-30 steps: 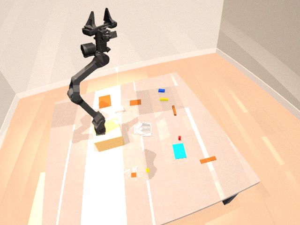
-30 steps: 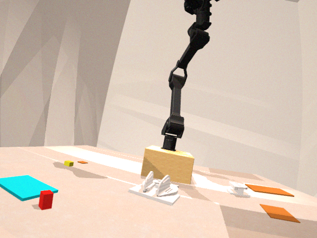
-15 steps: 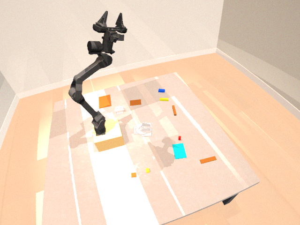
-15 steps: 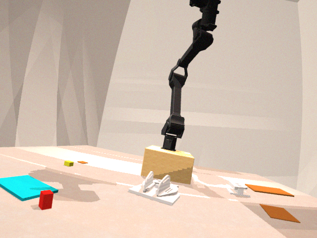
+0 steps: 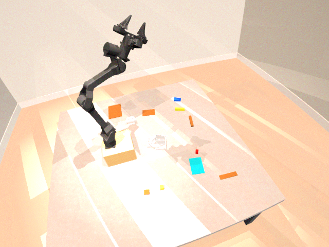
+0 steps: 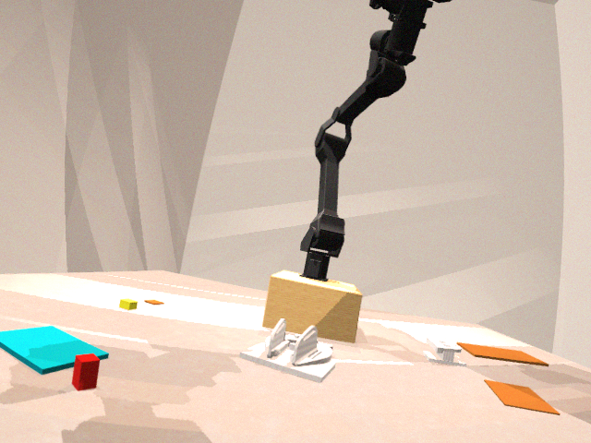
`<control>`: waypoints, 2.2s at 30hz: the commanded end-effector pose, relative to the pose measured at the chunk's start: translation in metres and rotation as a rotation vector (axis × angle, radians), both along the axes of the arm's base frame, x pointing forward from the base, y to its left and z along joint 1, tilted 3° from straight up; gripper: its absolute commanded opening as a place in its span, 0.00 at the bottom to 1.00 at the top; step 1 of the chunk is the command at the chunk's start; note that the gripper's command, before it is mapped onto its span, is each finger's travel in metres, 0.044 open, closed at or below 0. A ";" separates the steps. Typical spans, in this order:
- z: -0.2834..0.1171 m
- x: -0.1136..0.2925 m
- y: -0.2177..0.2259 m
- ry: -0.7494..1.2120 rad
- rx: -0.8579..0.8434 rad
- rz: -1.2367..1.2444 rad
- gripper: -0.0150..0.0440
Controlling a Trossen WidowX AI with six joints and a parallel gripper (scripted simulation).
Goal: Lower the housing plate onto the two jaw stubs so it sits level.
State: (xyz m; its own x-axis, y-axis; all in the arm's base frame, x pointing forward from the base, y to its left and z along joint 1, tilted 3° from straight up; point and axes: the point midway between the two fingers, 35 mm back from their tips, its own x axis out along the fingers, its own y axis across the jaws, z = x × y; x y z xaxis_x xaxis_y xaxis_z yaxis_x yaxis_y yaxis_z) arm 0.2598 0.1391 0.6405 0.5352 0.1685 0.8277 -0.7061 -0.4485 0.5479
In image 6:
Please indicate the cyan flat plate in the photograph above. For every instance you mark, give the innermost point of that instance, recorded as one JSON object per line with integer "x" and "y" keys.
{"x": 46, "y": 349}

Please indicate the red rectangular block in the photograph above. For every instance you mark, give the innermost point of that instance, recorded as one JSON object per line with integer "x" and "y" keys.
{"x": 85, "y": 372}

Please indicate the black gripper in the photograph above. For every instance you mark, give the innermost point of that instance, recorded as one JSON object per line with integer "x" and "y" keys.
{"x": 414, "y": 15}

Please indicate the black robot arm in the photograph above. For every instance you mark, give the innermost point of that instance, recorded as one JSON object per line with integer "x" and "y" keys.
{"x": 385, "y": 76}

